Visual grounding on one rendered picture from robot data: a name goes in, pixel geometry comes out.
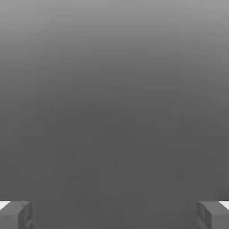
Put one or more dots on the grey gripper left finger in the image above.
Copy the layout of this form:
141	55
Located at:
12	216

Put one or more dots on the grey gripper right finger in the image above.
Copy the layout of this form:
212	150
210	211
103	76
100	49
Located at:
214	216

